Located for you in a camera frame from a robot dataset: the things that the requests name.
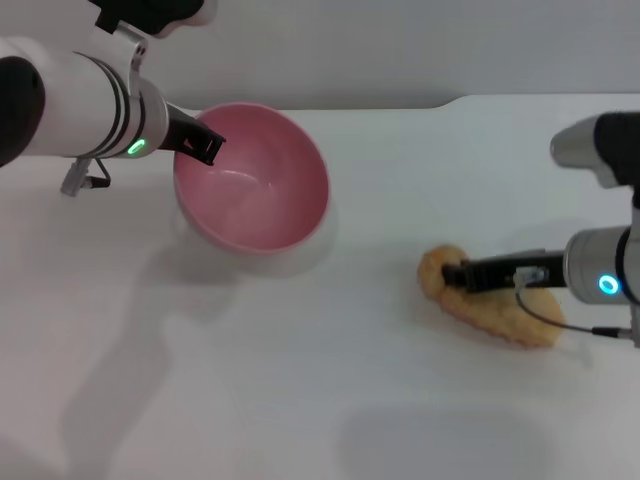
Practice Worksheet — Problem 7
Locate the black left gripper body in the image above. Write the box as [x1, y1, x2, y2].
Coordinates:
[158, 101, 200, 154]

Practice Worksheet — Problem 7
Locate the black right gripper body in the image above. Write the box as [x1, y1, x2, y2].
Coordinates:
[510, 248, 570, 290]

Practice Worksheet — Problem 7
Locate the orange ridged toy bread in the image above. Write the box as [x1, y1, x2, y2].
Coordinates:
[417, 243, 568, 350]

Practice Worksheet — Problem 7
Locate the pink plastic bowl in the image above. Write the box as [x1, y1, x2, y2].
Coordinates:
[172, 102, 331, 255]

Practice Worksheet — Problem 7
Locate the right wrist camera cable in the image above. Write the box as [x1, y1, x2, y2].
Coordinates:
[512, 267, 640, 349]

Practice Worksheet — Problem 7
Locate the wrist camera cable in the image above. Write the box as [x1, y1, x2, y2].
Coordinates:
[59, 156, 112, 198]
[512, 267, 640, 349]

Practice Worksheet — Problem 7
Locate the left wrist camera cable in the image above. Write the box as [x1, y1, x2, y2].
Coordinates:
[59, 156, 112, 198]

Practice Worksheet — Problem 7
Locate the right wrist camera black silver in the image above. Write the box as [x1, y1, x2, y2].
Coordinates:
[548, 110, 640, 229]

